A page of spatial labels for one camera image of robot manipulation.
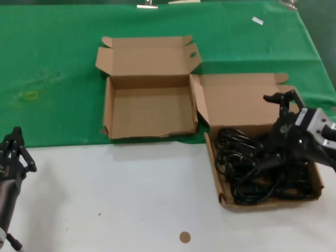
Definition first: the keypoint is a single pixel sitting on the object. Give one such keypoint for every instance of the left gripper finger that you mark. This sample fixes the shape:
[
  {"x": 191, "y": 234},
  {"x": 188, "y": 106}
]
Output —
[
  {"x": 26, "y": 157},
  {"x": 9, "y": 144}
]

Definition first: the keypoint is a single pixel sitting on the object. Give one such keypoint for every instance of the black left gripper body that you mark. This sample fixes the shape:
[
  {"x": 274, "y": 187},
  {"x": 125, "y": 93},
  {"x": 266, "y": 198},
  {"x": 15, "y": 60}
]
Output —
[{"x": 10, "y": 168}]

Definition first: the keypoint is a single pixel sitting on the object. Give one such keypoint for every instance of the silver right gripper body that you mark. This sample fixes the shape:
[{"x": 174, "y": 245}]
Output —
[{"x": 315, "y": 118}]

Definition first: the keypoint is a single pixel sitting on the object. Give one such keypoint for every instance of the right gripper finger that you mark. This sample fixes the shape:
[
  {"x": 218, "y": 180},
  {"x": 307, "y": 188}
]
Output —
[
  {"x": 294, "y": 95},
  {"x": 275, "y": 98}
]

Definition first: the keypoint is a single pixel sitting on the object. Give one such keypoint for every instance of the torn-edge open cardboard box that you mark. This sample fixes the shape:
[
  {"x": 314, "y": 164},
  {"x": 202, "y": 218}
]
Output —
[{"x": 149, "y": 110}]

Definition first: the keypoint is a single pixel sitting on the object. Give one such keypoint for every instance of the green table cloth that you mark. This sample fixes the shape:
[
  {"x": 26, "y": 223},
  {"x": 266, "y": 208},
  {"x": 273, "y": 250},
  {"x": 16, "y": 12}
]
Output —
[{"x": 52, "y": 52}]

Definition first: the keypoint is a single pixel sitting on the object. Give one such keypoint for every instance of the beige paper strip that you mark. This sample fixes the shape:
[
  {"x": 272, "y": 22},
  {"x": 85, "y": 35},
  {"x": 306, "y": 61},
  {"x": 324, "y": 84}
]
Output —
[{"x": 183, "y": 1}]

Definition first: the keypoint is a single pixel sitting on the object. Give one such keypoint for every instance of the brown cardboard disc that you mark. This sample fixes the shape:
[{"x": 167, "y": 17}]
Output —
[{"x": 185, "y": 237}]

